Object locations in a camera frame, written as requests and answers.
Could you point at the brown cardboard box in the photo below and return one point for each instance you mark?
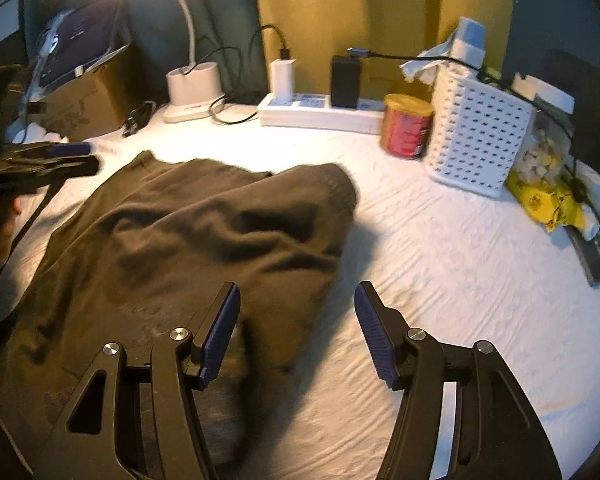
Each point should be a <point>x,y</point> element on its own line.
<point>97,102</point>

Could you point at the black remote control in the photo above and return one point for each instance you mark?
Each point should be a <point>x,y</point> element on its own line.
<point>588,255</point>

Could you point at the red tin can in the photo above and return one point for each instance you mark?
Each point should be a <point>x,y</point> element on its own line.
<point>405,125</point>

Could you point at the black power adapter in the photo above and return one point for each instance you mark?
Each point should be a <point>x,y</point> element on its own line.
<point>345,80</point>

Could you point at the person's left hand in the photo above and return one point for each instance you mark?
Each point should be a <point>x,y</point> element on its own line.
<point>10,210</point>

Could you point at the white desk lamp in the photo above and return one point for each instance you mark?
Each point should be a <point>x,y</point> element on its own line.
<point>166,34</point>

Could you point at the clear jar with white lid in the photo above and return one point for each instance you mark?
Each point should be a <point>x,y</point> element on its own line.
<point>546,145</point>

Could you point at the white textured bed cover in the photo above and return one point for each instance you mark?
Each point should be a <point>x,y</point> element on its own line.
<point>461,266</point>

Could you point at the dark brown printed t-shirt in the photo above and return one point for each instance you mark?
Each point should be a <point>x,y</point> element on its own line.
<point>147,250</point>

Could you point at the white power strip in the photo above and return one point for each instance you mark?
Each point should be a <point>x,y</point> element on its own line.
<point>315,111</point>

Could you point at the yellow curtain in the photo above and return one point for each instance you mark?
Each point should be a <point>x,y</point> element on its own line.
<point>316,30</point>

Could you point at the yellow snack bag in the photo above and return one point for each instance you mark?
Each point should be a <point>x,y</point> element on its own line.
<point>551,207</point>

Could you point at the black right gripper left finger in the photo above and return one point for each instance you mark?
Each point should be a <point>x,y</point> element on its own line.
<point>133,414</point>

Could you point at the white usb charger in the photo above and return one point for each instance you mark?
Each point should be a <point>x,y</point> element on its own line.
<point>282,81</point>

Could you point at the dark tablet screen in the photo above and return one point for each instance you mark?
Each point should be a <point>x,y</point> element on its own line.
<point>81,37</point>

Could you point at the white folded cloth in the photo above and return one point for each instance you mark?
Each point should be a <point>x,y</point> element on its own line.
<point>20,134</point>

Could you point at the white perforated plastic basket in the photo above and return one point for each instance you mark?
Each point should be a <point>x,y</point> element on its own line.
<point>476,133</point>

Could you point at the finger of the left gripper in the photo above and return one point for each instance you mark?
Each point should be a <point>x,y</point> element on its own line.
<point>75,167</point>
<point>69,149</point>

